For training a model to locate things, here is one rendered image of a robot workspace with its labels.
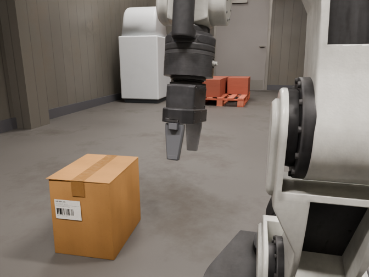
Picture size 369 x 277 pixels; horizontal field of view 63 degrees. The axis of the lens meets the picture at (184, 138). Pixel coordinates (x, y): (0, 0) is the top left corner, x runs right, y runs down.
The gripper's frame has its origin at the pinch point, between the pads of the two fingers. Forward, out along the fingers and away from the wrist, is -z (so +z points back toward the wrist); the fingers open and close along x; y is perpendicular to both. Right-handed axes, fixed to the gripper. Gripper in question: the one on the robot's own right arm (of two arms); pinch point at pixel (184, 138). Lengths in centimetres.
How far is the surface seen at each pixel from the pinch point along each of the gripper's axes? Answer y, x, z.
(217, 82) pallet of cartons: -88, -420, 35
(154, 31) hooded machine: -194, -405, 110
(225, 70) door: -134, -708, 83
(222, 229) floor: -3, -71, -47
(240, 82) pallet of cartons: -60, -476, 40
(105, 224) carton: -39, -36, -38
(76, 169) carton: -57, -43, -22
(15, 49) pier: -242, -186, 45
